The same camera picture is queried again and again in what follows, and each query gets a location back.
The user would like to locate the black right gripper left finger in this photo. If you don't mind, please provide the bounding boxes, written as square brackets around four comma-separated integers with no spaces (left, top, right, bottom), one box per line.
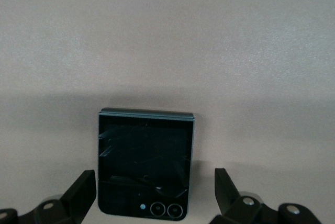
[0,169,96,224]

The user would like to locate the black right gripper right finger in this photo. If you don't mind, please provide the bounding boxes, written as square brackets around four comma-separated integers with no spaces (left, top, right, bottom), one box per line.
[210,167,321,224]

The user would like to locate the black flip phone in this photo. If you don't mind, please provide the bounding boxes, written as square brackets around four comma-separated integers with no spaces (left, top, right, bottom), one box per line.
[98,107,196,221]

